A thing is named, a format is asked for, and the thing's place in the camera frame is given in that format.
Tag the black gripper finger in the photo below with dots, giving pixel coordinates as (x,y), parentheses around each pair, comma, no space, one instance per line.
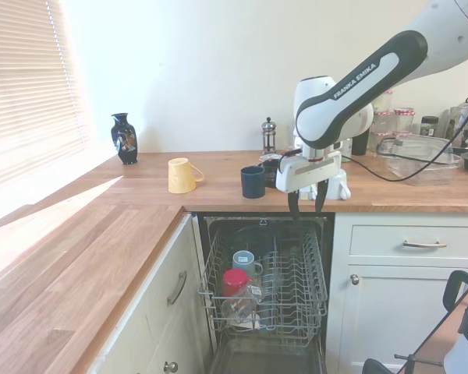
(293,204)
(321,196)

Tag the yellow ceramic mug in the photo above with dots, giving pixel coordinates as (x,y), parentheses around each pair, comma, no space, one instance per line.
(181,177)

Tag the metal French press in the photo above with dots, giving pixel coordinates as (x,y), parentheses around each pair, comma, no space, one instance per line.
(269,136)

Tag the white cabinet door, round knob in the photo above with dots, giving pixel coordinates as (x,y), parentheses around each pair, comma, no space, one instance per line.
(398,319)

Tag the jar with dark lid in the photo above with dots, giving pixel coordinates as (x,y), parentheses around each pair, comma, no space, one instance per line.
(429,126)

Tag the jar with red checked lid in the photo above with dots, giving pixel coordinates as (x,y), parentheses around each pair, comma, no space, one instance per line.
(383,122)
(404,121)
(384,102)

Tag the black camera stand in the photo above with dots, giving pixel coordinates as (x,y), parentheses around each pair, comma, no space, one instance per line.
(456,284)

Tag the white window blind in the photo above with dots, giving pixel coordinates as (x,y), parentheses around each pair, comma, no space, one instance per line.
(23,78)

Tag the small black mug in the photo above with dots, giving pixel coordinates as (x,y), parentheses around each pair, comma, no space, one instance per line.
(270,172)

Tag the grey mug with label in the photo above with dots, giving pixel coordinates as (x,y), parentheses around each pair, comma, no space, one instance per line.
(242,265)

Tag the built-in dishwasher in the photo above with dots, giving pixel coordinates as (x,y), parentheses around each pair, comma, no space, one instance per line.
(257,358)

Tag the white drawer front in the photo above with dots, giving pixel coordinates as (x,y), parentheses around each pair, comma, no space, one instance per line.
(382,241)

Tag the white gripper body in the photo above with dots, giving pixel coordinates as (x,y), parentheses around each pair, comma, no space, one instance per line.
(308,171)

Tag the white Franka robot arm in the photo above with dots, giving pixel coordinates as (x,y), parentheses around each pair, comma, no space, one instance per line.
(355,85)

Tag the dark blue mug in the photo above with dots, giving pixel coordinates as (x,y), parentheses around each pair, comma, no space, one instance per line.
(252,183)

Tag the black painted vase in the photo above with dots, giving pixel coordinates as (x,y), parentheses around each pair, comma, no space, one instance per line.
(124,140)

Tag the large glass coffee maker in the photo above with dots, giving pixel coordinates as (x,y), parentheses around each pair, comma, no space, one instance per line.
(458,124)

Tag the round metal cabinet knob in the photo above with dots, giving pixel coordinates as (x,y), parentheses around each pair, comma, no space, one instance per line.
(171,367)
(354,279)

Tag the black tumbler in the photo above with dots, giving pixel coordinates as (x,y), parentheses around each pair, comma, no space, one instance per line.
(361,144)

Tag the clear plastic container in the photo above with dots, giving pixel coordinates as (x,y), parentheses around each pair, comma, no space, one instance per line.
(425,156)

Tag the red speckled plate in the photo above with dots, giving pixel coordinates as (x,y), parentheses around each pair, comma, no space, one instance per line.
(234,282)

